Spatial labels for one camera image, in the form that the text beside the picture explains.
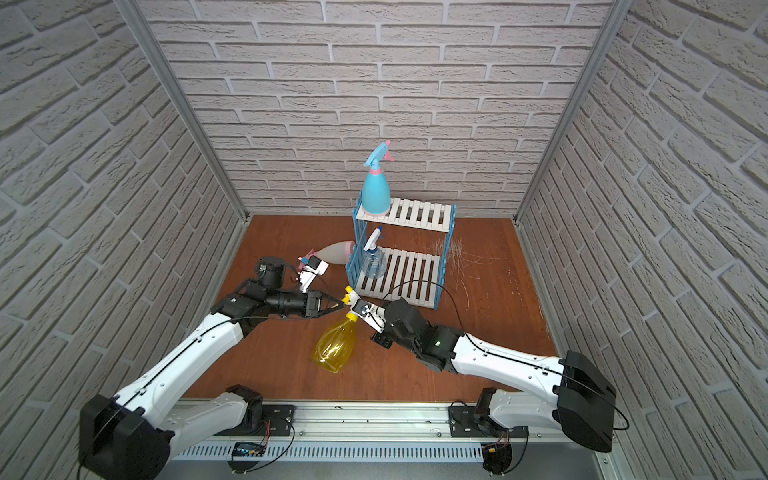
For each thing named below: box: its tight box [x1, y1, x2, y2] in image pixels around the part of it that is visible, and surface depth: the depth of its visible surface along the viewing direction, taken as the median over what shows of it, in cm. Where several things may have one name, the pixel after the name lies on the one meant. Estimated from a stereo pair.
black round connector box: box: [482, 443, 513, 475], surface depth 72 cm
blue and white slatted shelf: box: [346, 192, 458, 310], surface depth 97 cm
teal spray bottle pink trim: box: [361, 139, 395, 215], surface depth 77 cm
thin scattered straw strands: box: [435, 236, 500, 311], surface depth 109 cm
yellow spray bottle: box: [311, 312, 358, 374], surface depth 71 cm
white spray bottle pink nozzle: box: [297, 241, 355, 273], surface depth 105 cm
